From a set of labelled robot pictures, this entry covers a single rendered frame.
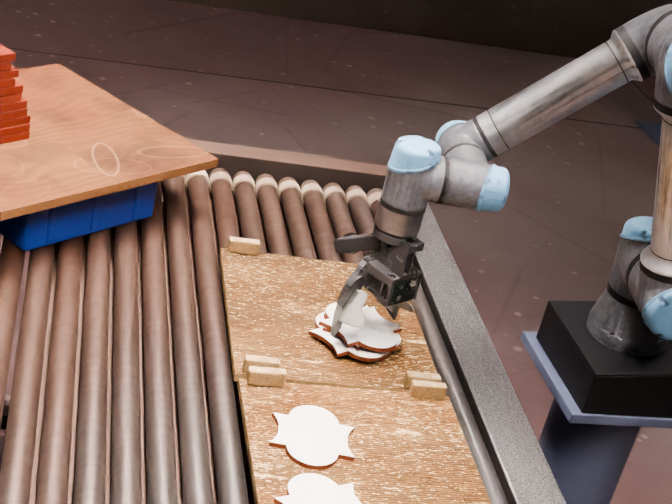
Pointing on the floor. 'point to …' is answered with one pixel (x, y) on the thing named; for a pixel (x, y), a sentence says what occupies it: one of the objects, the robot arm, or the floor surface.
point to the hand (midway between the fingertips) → (360, 325)
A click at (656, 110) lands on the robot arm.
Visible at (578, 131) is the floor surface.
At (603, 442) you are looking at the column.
